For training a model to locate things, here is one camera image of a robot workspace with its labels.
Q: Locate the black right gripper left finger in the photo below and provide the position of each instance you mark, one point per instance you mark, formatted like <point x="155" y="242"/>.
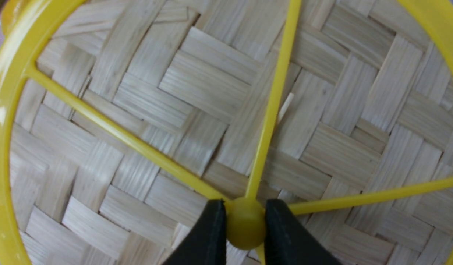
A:
<point x="205" y="244"/>

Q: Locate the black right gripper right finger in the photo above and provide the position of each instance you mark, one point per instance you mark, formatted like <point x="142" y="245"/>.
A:
<point x="287" y="242"/>

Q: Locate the yellow woven bamboo steamer lid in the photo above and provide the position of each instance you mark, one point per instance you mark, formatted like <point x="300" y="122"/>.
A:
<point x="120" y="119"/>

